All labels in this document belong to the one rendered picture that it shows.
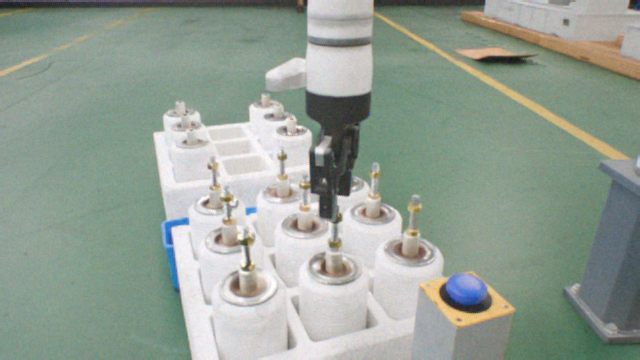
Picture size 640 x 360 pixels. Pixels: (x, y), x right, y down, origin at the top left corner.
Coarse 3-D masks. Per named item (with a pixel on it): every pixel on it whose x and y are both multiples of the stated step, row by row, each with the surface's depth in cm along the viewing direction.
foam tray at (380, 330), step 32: (256, 224) 91; (192, 256) 79; (192, 288) 72; (192, 320) 65; (288, 320) 65; (384, 320) 65; (192, 352) 72; (288, 352) 60; (320, 352) 60; (352, 352) 61; (384, 352) 63
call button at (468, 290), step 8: (448, 280) 49; (456, 280) 49; (464, 280) 49; (472, 280) 49; (480, 280) 49; (448, 288) 49; (456, 288) 48; (464, 288) 48; (472, 288) 48; (480, 288) 48; (456, 296) 48; (464, 296) 47; (472, 296) 47; (480, 296) 47; (464, 304) 48; (472, 304) 48
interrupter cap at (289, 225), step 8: (288, 216) 76; (296, 216) 77; (312, 216) 77; (288, 224) 74; (296, 224) 75; (312, 224) 75; (320, 224) 74; (328, 224) 74; (288, 232) 72; (296, 232) 72; (304, 232) 72; (312, 232) 72; (320, 232) 72
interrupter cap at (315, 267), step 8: (320, 256) 66; (344, 256) 66; (352, 256) 66; (312, 264) 65; (320, 264) 65; (344, 264) 65; (352, 264) 65; (360, 264) 65; (312, 272) 63; (320, 272) 63; (328, 272) 64; (344, 272) 64; (352, 272) 63; (360, 272) 63; (320, 280) 61; (328, 280) 62; (336, 280) 62; (344, 280) 62; (352, 280) 62
